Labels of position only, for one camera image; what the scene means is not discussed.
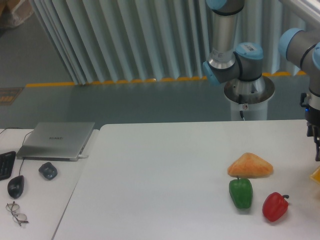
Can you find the yellow bell pepper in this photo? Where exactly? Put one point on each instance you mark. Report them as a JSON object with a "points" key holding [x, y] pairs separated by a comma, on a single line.
{"points": [[315, 176]]}

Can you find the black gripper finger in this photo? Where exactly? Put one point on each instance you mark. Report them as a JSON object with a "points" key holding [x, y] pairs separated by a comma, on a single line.
{"points": [[317, 150]]}

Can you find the dark earbuds case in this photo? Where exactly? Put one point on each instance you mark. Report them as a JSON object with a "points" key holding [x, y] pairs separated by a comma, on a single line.
{"points": [[48, 171]]}

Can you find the black keyboard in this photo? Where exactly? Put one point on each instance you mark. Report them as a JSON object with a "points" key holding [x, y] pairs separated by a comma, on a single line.
{"points": [[7, 161]]}

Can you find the cardboard box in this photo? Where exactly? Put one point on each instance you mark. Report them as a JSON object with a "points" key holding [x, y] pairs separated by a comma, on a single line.
{"points": [[14, 13]]}

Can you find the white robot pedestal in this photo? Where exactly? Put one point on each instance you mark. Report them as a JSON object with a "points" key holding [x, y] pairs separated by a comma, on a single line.
{"points": [[249, 99]]}

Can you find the thin-framed eyeglasses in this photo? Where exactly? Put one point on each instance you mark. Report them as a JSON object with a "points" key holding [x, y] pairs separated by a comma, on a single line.
{"points": [[19, 218]]}

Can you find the white laptop plug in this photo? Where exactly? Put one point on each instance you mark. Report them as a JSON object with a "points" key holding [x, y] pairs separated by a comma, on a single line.
{"points": [[82, 156]]}

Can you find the red bell pepper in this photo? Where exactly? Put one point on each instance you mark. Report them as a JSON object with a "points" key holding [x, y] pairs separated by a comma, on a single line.
{"points": [[275, 206]]}

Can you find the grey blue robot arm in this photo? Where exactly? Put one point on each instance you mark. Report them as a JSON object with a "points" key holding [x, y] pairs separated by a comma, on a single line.
{"points": [[239, 67]]}

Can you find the green bell pepper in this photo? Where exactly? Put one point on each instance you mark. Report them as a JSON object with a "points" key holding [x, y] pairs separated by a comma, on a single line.
{"points": [[241, 192]]}

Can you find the orange triangular bread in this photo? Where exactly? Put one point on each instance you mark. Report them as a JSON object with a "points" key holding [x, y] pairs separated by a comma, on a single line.
{"points": [[250, 165]]}

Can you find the black computer mouse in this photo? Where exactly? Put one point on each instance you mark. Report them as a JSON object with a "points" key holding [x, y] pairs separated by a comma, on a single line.
{"points": [[15, 186]]}

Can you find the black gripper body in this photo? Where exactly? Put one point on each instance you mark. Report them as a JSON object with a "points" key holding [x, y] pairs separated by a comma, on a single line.
{"points": [[312, 116]]}

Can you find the white folding curtain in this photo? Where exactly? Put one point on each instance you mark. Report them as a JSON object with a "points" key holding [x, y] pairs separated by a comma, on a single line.
{"points": [[115, 40]]}

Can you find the silver laptop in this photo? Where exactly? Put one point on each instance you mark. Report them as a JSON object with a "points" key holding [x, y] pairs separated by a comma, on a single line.
{"points": [[58, 141]]}

